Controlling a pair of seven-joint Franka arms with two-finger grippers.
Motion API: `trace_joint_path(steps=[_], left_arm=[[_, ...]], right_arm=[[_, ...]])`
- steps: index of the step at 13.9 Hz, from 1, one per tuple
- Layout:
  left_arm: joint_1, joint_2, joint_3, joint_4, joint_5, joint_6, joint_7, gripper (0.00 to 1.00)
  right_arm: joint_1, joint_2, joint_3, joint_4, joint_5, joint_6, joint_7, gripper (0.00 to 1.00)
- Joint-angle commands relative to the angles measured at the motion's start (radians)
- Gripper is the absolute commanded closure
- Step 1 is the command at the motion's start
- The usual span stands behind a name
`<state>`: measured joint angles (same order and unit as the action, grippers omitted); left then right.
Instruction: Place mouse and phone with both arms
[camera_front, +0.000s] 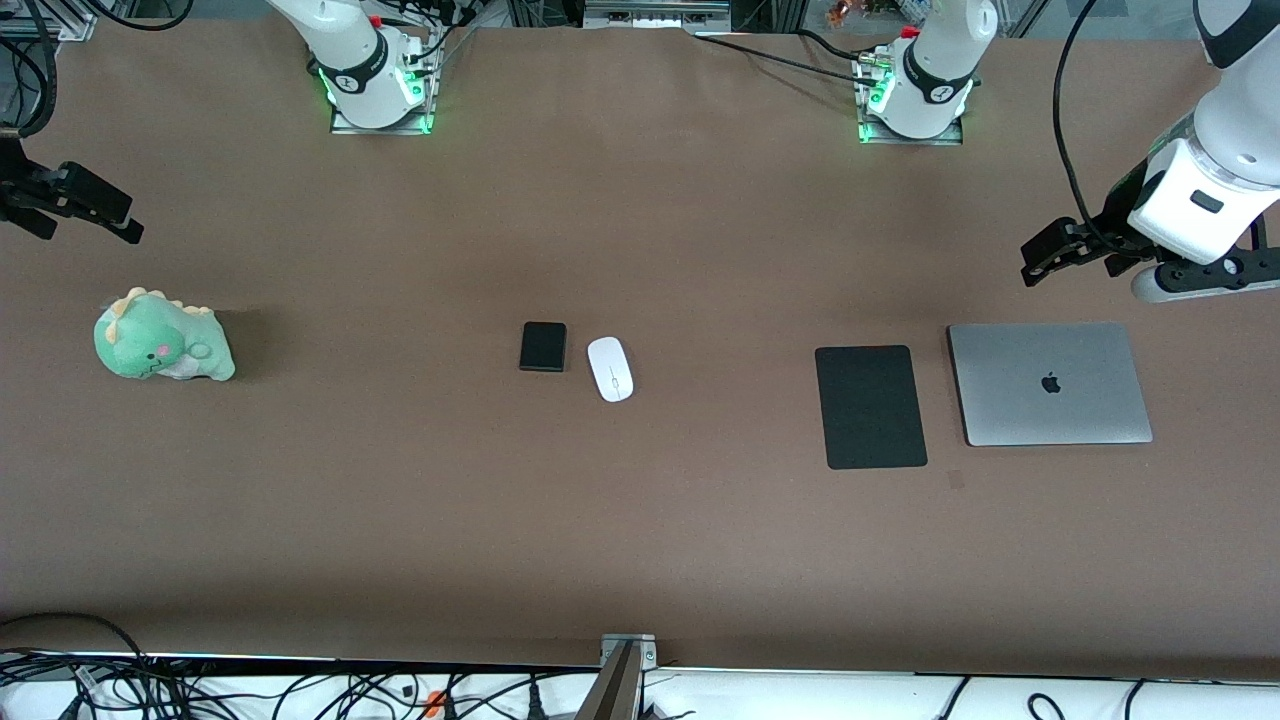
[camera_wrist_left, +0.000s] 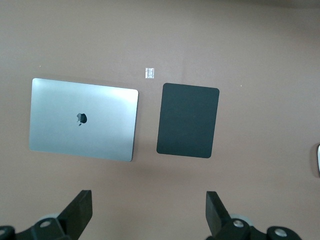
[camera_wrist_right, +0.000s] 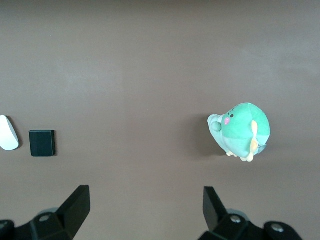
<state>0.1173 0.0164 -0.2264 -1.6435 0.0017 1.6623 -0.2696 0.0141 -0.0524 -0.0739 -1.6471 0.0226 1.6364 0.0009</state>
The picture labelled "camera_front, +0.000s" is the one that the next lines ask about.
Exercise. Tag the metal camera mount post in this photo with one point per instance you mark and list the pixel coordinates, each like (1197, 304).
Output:
(620, 680)

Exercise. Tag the black mouse pad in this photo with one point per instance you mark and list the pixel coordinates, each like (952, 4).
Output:
(870, 407)

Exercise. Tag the grey closed laptop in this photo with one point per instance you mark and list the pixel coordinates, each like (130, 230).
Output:
(1050, 385)

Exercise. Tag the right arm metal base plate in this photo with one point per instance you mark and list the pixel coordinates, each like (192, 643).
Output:
(342, 126)

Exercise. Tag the aluminium frame corner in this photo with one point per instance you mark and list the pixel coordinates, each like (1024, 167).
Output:
(50, 18)

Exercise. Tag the grey metal box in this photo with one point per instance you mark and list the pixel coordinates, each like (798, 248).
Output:
(655, 12)

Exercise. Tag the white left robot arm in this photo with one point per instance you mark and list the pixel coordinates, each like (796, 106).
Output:
(940, 60)

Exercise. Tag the white computer mouse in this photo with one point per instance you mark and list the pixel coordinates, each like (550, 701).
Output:
(610, 368)

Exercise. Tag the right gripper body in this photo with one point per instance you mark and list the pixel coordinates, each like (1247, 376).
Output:
(22, 188)

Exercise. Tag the green dinosaur plush toy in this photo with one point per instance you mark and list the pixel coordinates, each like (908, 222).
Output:
(160, 340)

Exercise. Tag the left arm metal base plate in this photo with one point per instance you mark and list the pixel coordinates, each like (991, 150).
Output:
(955, 136)

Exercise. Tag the white lower shelf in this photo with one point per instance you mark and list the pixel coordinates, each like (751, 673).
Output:
(1200, 700)

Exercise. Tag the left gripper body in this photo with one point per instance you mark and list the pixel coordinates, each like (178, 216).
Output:
(1118, 230)

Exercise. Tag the black phone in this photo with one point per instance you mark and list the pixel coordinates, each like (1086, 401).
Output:
(543, 347)

